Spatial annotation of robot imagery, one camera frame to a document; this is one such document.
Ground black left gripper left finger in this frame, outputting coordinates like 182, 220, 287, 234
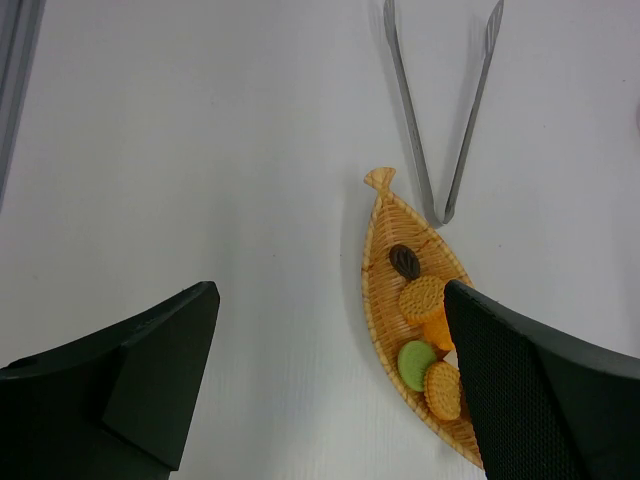
1, 281, 220, 479

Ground steel serving tongs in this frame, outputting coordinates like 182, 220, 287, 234
382, 0, 505, 225

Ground orange snack piece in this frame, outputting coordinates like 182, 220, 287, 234
423, 308, 455, 351

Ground grey aluminium frame post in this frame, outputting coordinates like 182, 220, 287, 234
0, 0, 46, 198

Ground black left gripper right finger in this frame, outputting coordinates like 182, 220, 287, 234
444, 280, 639, 479

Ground dark chocolate cookie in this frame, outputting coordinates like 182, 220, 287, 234
389, 244, 421, 281

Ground woven fish-shaped basket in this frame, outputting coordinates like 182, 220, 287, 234
361, 167, 483, 468

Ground green macaron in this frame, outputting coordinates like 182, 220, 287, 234
397, 340, 437, 392

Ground tan round sandwich cookie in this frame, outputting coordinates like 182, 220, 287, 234
398, 275, 445, 325

